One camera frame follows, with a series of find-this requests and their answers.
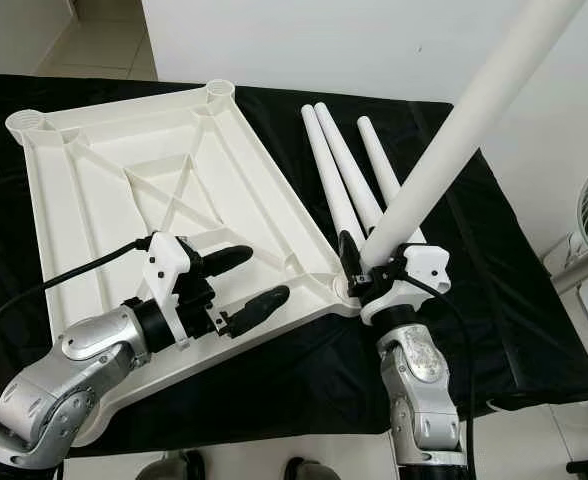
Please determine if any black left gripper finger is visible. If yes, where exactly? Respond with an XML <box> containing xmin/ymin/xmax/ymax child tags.
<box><xmin>227</xmin><ymin>285</ymin><xmax>292</xmax><ymax>336</ymax></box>
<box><xmin>198</xmin><ymin>245</ymin><xmax>254</xmax><ymax>278</ymax></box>

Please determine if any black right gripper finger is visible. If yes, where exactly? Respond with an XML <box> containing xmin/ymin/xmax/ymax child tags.
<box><xmin>340</xmin><ymin>230</ymin><xmax>366</xmax><ymax>291</ymax></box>

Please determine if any white plastic table leg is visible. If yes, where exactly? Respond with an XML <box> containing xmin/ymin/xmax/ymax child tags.
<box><xmin>359</xmin><ymin>0</ymin><xmax>588</xmax><ymax>269</ymax></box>
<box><xmin>356</xmin><ymin>115</ymin><xmax>427</xmax><ymax>246</ymax></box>
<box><xmin>300</xmin><ymin>103</ymin><xmax>367</xmax><ymax>246</ymax></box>
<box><xmin>314</xmin><ymin>101</ymin><xmax>387</xmax><ymax>233</ymax></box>

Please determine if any white plastic table top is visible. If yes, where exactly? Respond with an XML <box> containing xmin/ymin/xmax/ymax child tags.
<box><xmin>4</xmin><ymin>78</ymin><xmax>365</xmax><ymax>448</ymax></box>

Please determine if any black tablecloth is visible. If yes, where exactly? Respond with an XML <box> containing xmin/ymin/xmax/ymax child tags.
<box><xmin>0</xmin><ymin>73</ymin><xmax>588</xmax><ymax>456</ymax></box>

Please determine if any grey right robot foot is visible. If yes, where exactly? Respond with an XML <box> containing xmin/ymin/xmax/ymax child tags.
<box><xmin>284</xmin><ymin>457</ymin><xmax>345</xmax><ymax>480</ymax></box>

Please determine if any grey robot foot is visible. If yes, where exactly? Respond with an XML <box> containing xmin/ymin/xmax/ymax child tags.
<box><xmin>134</xmin><ymin>450</ymin><xmax>195</xmax><ymax>480</ymax></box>
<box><xmin>284</xmin><ymin>457</ymin><xmax>345</xmax><ymax>480</ymax></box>

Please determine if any grey left robot foot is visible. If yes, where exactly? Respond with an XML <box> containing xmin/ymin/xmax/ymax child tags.
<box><xmin>134</xmin><ymin>450</ymin><xmax>195</xmax><ymax>480</ymax></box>

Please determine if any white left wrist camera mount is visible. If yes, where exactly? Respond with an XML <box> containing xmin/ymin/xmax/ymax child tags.
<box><xmin>146</xmin><ymin>232</ymin><xmax>193</xmax><ymax>351</ymax></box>

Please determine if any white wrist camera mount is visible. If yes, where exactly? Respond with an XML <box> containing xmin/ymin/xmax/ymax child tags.
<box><xmin>359</xmin><ymin>243</ymin><xmax>452</xmax><ymax>326</ymax></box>
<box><xmin>146</xmin><ymin>232</ymin><xmax>193</xmax><ymax>351</ymax></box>

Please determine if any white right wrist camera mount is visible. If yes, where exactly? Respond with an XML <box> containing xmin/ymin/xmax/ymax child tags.
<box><xmin>359</xmin><ymin>243</ymin><xmax>452</xmax><ymax>326</ymax></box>

